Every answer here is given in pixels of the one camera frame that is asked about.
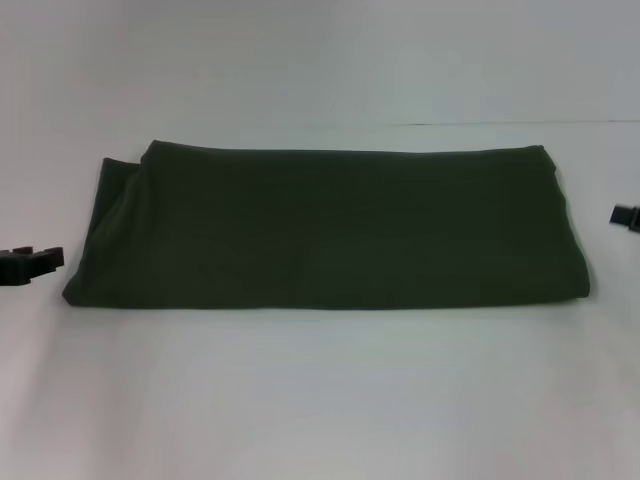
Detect dark green FREE-print T-shirt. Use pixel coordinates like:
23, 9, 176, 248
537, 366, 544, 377
60, 139, 596, 312

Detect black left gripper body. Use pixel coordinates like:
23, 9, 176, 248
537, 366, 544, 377
0, 253, 34, 288

